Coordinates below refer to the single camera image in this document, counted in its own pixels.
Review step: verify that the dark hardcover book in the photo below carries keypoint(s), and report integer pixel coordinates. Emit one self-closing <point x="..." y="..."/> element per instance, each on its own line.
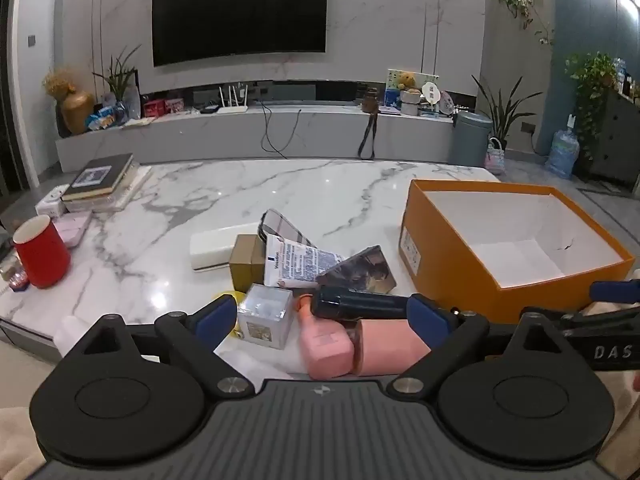
<point x="100" y="175"/>

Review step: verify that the woven pastel handbag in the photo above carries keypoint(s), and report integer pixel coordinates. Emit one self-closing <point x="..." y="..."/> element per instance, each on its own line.
<point x="495" y="160"/>

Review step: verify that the grey marble television console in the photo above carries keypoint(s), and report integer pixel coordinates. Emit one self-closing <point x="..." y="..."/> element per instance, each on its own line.
<point x="200" y="135"/>

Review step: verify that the pink gift box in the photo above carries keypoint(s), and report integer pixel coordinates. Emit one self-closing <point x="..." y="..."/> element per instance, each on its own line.
<point x="175" y="106"/>

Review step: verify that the bushy green plant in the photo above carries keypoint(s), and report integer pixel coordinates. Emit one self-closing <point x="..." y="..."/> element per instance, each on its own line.
<point x="595" y="85"/>

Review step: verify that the white power socket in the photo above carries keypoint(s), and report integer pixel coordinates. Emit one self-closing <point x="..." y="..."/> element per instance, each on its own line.
<point x="50" y="202"/>

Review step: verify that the clear cube box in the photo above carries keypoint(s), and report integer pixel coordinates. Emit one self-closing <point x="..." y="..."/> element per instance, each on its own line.
<point x="262" y="315"/>

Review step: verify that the brown camera bag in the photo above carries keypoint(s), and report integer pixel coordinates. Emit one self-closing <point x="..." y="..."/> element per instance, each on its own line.
<point x="370" y="102"/>

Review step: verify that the grey trash bin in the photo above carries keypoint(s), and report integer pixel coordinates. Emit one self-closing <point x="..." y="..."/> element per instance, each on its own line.
<point x="467" y="142"/>

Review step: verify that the white router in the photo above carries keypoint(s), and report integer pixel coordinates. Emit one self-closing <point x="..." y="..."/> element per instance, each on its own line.
<point x="232" y="107"/>

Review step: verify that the gold vase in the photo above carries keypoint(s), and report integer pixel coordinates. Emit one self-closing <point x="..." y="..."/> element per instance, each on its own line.
<point x="77" y="112"/>

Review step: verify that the white round fan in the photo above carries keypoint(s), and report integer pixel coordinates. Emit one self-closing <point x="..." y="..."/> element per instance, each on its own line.
<point x="431" y="95"/>

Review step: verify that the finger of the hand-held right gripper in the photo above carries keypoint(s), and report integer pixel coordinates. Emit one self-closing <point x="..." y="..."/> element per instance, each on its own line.
<point x="612" y="291"/>

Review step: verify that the red gift box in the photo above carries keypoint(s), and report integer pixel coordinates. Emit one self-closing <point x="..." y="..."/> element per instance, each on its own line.
<point x="154" y="108"/>

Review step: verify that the clear plastic bottle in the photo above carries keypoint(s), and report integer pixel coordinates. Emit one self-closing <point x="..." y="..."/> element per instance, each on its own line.
<point x="134" y="105"/>

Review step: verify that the small glass candle jar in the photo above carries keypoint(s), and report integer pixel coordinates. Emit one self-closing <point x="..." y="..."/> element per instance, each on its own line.
<point x="17" y="279"/>

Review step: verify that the gold cardboard box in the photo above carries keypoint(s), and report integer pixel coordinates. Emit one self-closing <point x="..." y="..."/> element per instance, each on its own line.
<point x="245" y="265"/>

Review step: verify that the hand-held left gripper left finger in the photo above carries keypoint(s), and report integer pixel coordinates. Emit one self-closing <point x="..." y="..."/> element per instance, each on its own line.
<point x="217" y="317"/>

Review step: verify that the dried yellow flowers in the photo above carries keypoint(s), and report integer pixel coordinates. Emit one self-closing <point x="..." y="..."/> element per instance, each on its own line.
<point x="57" y="82"/>

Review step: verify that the teddy bear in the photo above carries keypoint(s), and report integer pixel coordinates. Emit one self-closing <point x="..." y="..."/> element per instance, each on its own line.
<point x="407" y="81"/>

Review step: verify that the pink cylindrical bottle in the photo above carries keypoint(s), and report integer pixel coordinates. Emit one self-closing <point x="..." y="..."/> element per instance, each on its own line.
<point x="385" y="345"/>

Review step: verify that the white knitted pot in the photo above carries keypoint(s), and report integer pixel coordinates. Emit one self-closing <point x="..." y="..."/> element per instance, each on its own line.
<point x="411" y="105"/>

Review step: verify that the small pink box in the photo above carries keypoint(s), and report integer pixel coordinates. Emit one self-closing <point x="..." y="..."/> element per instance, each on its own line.
<point x="72" y="227"/>

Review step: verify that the white cloth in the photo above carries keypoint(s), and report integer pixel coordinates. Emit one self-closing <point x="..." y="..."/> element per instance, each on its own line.
<point x="70" y="335"/>

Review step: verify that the grey cabinet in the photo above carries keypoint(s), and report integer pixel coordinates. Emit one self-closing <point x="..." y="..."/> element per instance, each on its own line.
<point x="622" y="140"/>

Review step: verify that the tall leafy floor plant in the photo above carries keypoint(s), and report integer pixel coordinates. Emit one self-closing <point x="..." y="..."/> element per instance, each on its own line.
<point x="502" y="110"/>

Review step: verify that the pink pump bottle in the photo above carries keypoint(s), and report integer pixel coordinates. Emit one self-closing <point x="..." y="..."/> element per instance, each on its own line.
<point x="325" y="350"/>

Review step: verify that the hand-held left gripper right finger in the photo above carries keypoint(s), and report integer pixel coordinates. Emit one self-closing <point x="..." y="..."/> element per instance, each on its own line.
<point x="422" y="315"/>

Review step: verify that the red cup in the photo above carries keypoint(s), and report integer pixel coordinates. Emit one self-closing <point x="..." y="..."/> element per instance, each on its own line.
<point x="45" y="260"/>

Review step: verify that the white glasses case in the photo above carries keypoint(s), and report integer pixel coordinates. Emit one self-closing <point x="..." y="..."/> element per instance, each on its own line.
<point x="210" y="250"/>

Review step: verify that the hanging vine plant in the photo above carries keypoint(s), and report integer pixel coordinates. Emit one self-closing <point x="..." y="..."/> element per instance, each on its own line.
<point x="520" y="7"/>

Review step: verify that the white printed packet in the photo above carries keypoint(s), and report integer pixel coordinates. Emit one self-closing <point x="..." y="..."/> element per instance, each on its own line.
<point x="295" y="265"/>

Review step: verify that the blue snack packets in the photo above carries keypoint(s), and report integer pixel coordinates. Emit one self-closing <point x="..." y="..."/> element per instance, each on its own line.
<point x="100" y="117"/>

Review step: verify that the blue water jug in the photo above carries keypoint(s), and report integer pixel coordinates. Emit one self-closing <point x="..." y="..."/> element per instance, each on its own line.
<point x="562" y="152"/>

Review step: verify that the green potted grass plant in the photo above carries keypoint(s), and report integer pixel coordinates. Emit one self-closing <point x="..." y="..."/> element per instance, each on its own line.
<point x="120" y="77"/>

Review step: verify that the orange cardboard box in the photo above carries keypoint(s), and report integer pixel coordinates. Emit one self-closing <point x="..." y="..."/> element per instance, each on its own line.
<point x="450" y="270"/>

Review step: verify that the dark photo card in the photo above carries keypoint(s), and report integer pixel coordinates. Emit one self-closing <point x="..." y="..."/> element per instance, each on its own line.
<point x="365" y="270"/>

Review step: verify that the black curved television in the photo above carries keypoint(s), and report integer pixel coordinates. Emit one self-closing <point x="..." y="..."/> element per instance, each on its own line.
<point x="240" y="10"/>

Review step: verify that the printed picture board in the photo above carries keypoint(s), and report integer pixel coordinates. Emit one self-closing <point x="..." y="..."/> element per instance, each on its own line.
<point x="392" y="95"/>

